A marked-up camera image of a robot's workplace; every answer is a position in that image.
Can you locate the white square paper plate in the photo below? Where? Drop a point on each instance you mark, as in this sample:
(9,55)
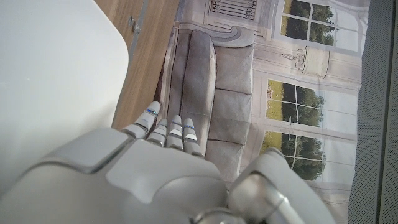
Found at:
(46,77)

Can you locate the printed living room backdrop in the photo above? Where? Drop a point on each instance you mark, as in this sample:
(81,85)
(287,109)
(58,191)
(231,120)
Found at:
(233,77)

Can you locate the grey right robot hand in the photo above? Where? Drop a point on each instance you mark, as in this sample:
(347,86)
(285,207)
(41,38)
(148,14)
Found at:
(155,180)

